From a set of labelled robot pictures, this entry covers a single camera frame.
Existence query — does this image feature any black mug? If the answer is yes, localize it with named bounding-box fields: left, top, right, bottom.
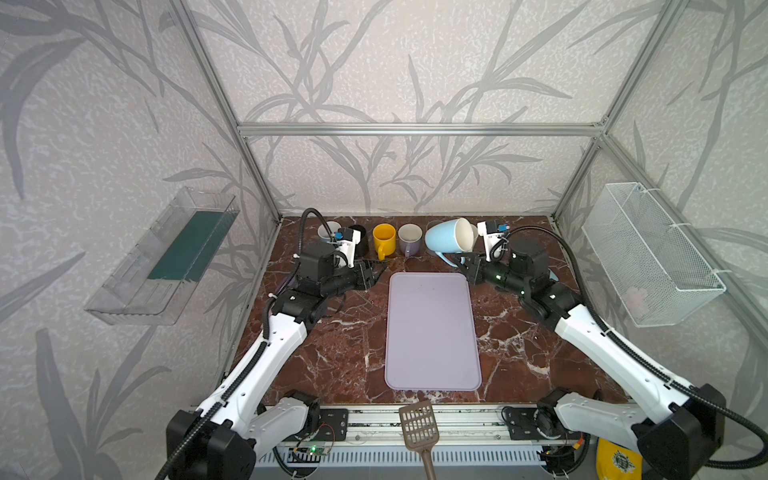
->
left=350, top=224, right=370, bottom=259

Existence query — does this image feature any light blue mug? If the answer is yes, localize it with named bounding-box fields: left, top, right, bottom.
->
left=425, top=217, right=477, bottom=268

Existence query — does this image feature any yellow mug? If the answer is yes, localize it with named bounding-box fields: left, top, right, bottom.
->
left=373, top=223, right=397, bottom=261

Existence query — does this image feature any purple mug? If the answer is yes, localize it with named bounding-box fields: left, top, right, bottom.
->
left=397, top=223, right=423, bottom=258

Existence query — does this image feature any teal patterned mug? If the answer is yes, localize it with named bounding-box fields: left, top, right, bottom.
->
left=317, top=221, right=341, bottom=243

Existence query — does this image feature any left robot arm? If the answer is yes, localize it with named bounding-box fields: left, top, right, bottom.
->
left=157, top=221, right=386, bottom=479

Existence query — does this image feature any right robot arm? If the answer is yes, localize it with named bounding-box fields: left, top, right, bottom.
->
left=443, top=230, right=767, bottom=479

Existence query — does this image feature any lavender tray mat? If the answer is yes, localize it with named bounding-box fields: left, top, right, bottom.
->
left=385, top=272, right=482, bottom=392

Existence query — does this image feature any brown slotted spatula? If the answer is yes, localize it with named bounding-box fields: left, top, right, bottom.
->
left=398, top=400, right=440, bottom=480

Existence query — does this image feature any clear plastic shelf bin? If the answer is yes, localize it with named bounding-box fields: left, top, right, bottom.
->
left=84, top=187, right=240, bottom=326

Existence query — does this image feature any yellow work glove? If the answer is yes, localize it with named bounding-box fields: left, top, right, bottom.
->
left=596, top=438, right=643, bottom=480

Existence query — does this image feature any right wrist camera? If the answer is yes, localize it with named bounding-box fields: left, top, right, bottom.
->
left=477, top=220, right=509, bottom=262

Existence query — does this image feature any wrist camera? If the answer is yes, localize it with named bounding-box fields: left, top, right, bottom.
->
left=333, top=227, right=360, bottom=268
left=477, top=220, right=509, bottom=262

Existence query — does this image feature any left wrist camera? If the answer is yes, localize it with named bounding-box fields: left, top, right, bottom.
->
left=333, top=227, right=360, bottom=268

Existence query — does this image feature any white wire basket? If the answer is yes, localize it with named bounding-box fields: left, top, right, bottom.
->
left=582, top=182, right=727, bottom=328

